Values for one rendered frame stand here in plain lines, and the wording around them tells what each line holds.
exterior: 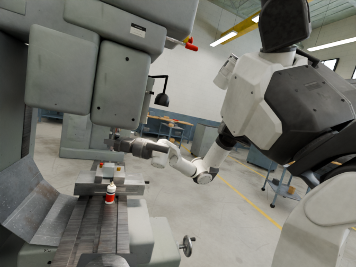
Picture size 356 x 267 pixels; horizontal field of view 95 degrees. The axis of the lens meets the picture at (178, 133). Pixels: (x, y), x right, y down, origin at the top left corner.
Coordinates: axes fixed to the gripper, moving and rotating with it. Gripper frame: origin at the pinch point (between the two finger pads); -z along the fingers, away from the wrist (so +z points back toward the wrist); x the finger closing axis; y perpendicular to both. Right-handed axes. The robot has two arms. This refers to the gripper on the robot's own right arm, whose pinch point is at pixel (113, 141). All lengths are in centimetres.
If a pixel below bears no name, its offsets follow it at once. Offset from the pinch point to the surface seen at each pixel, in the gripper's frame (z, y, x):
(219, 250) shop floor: 95, 124, -97
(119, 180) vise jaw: 2.6, 23.0, -8.6
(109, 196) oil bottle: 2.1, 27.4, -0.2
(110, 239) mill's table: 13.2, 31.9, 18.0
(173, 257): 39, 52, -2
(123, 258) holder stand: 25.4, 13.3, 40.1
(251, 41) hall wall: 232, -414, -824
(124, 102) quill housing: 5.8, -18.8, 8.4
